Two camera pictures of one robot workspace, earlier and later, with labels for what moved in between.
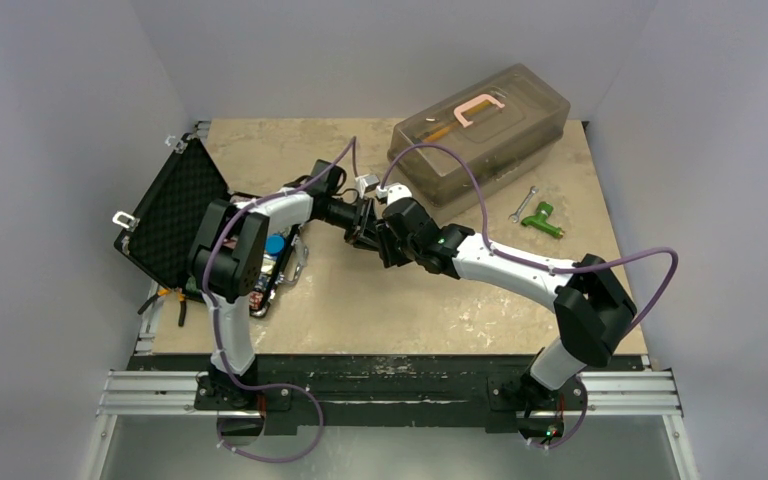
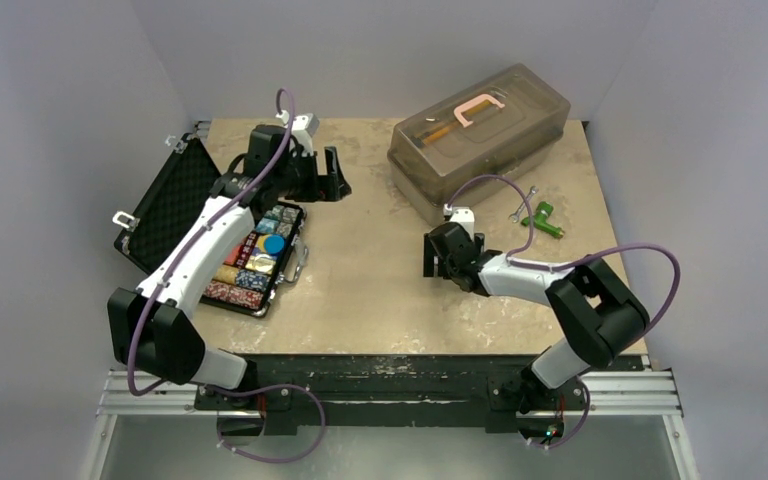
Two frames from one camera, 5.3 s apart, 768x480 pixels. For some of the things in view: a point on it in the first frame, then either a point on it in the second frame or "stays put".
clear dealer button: x=267 y=265 stays put
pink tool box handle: x=459 y=110 stays put
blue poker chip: x=275 y=244 stays put
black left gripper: x=363 y=229 -> x=314 y=190
